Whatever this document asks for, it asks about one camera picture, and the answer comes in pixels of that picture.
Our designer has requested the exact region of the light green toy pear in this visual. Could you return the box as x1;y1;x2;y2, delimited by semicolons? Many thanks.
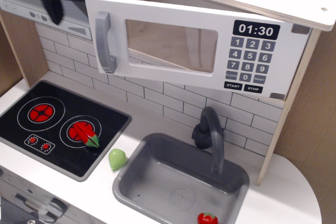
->
108;148;127;171

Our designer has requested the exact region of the red toy strawberry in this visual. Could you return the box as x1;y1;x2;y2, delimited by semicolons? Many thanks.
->
197;212;218;224

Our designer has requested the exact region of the white toy microwave door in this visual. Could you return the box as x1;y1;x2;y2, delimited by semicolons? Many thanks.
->
85;0;310;100

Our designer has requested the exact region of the grey microwave door handle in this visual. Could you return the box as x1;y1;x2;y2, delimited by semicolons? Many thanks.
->
95;12;117;74

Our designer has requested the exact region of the dark grey toy faucet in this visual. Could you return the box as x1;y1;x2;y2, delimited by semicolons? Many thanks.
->
192;106;224;175

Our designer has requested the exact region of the wooden panel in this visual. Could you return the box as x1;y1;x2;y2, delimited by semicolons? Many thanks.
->
1;11;49;87
256;29;321;186

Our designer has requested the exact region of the grey toy sink basin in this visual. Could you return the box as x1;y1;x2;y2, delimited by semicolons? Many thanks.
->
112;133;249;223

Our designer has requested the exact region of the red toy chili pepper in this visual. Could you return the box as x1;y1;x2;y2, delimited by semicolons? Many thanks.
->
72;122;100;148

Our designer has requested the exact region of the black toy stovetop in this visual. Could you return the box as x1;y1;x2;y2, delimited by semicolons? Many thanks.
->
1;81;131;182

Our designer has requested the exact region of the wooden left side panel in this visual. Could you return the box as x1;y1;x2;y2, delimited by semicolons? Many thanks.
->
1;11;49;87

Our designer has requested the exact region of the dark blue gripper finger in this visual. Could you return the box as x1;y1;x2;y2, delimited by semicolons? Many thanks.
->
41;0;64;25

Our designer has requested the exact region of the wooden right side panel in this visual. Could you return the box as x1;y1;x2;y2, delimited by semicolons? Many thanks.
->
256;29;321;186

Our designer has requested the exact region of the grey toy range hood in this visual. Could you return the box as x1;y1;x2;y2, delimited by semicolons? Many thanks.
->
1;0;92;40

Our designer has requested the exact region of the grey oven door handle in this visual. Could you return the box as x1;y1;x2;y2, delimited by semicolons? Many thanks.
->
12;194;68;223

